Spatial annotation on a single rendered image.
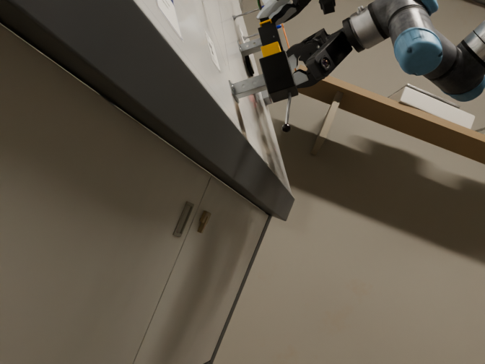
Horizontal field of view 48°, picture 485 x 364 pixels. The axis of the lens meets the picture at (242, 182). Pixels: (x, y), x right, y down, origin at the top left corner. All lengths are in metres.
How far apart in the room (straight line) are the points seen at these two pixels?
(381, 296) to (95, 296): 2.35
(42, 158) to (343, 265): 2.48
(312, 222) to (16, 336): 2.39
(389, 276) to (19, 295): 2.51
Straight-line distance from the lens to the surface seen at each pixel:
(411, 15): 1.04
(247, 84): 0.87
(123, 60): 0.46
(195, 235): 0.90
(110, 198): 0.60
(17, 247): 0.50
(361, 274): 2.89
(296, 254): 2.85
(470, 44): 1.09
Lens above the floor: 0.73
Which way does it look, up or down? 5 degrees up
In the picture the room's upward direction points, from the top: 22 degrees clockwise
